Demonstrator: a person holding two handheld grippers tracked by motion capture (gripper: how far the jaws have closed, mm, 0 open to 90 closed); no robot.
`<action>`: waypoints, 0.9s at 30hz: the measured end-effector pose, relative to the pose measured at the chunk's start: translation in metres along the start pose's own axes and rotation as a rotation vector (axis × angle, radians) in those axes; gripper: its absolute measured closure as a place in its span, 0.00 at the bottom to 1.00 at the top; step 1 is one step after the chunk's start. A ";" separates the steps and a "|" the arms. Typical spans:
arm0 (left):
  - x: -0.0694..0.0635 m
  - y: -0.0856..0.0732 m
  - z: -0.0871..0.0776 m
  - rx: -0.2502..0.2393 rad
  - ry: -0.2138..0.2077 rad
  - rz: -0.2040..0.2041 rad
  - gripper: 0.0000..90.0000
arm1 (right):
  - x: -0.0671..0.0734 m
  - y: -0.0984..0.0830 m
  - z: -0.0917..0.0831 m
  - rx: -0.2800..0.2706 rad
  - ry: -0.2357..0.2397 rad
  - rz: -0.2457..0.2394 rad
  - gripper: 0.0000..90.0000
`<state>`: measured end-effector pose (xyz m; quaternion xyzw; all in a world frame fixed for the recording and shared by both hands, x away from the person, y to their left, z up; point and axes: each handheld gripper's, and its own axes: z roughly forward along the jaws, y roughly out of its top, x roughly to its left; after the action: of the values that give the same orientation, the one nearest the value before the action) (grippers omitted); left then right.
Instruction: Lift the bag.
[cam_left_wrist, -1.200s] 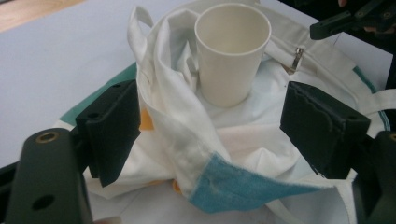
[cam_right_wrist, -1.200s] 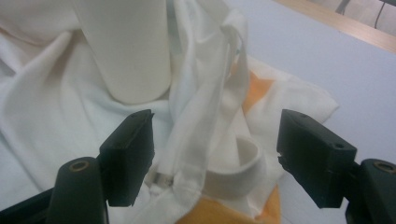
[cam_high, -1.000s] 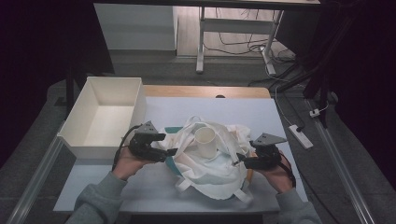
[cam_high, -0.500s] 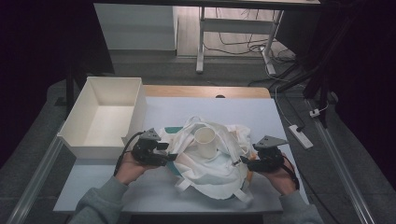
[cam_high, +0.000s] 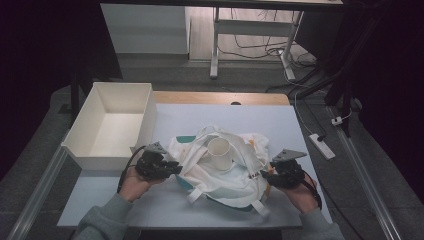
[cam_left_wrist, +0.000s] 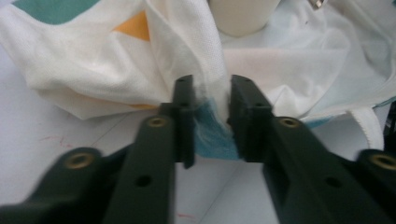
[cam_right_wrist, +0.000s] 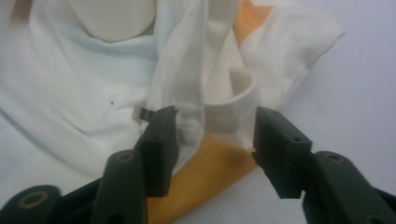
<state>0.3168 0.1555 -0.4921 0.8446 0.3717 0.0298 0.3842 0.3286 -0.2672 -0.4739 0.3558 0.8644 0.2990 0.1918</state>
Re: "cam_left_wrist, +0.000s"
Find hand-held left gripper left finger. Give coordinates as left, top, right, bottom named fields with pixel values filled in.
left=159, top=74, right=196, bottom=170

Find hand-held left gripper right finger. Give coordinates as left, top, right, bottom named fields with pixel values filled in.
left=228, top=74, right=275, bottom=163

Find white cup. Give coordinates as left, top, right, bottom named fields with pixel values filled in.
left=207, top=0, right=283, bottom=38

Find white tote bag coloured shapes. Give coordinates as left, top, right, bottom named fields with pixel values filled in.
left=0, top=0, right=396, bottom=161

